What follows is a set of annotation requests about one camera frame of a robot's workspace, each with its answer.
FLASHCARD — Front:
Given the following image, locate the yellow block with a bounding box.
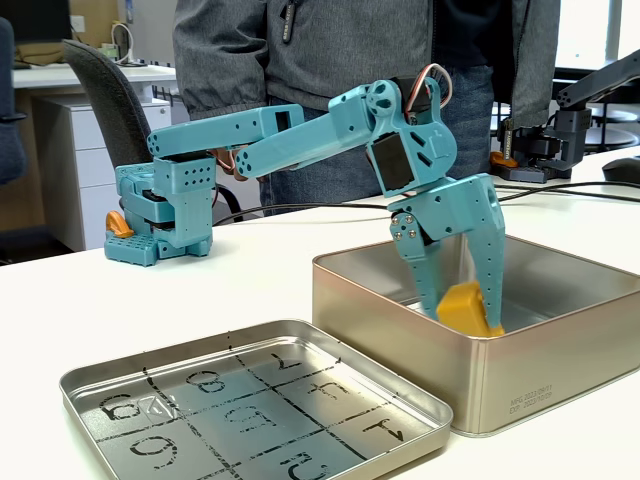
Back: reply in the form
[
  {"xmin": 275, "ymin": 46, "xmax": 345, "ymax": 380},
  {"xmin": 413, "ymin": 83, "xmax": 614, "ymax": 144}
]
[{"xmin": 435, "ymin": 280, "xmax": 506, "ymax": 338}]

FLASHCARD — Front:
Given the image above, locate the person's hand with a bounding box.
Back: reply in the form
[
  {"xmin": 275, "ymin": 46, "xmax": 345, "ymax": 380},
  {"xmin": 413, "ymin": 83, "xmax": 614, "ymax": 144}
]
[{"xmin": 207, "ymin": 143, "xmax": 254, "ymax": 180}]

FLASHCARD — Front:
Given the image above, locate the square metal tin box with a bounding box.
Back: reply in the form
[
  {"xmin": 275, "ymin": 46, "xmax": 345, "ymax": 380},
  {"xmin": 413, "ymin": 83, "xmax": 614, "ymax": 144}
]
[{"xmin": 311, "ymin": 234, "xmax": 640, "ymax": 439}]

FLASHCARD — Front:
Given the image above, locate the black computer mouse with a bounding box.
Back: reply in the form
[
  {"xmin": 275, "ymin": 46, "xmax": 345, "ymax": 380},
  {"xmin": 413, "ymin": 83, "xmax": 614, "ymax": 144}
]
[{"xmin": 601, "ymin": 158, "xmax": 640, "ymax": 184}]

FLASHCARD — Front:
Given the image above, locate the person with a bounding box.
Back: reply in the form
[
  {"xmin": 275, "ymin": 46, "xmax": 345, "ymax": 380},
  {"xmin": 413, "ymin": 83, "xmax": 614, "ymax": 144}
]
[{"xmin": 172, "ymin": 0, "xmax": 562, "ymax": 219}]

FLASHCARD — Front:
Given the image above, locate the metal tin lid with numbers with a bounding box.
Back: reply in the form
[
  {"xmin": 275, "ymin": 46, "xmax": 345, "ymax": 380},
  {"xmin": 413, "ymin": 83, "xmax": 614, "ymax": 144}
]
[{"xmin": 58, "ymin": 319, "xmax": 454, "ymax": 480}]

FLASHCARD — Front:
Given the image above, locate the orange table clamp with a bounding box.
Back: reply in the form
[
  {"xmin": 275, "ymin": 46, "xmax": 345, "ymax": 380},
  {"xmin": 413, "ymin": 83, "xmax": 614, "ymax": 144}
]
[{"xmin": 104, "ymin": 210, "xmax": 135, "ymax": 239}]

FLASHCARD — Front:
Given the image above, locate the small clear plastic piece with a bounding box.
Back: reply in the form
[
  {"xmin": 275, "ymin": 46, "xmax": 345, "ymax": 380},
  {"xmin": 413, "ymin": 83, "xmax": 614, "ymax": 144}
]
[{"xmin": 133, "ymin": 396, "xmax": 175, "ymax": 420}]

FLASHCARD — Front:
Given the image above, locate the white drawer cabinet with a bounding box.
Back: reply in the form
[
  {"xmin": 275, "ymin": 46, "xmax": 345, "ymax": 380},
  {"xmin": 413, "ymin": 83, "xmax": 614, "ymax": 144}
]
[{"xmin": 31, "ymin": 96, "xmax": 174, "ymax": 252}]

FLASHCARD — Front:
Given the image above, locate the grey fabric office chair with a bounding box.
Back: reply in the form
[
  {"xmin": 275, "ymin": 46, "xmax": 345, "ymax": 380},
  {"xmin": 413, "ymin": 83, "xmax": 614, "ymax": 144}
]
[{"xmin": 63, "ymin": 38, "xmax": 245, "ymax": 224}]

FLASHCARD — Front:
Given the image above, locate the cardboard box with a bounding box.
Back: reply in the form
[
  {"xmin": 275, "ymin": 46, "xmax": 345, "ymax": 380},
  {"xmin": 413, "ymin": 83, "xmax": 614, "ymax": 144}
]
[{"xmin": 14, "ymin": 41, "xmax": 67, "ymax": 67}]

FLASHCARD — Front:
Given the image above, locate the dark blue office chair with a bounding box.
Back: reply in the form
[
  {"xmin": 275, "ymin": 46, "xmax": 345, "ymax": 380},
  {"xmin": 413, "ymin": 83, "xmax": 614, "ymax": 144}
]
[{"xmin": 0, "ymin": 16, "xmax": 28, "ymax": 187}]

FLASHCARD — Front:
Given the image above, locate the red white servo cable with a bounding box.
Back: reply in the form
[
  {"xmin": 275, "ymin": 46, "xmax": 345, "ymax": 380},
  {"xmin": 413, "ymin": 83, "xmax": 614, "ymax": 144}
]
[{"xmin": 405, "ymin": 63, "xmax": 454, "ymax": 122}]

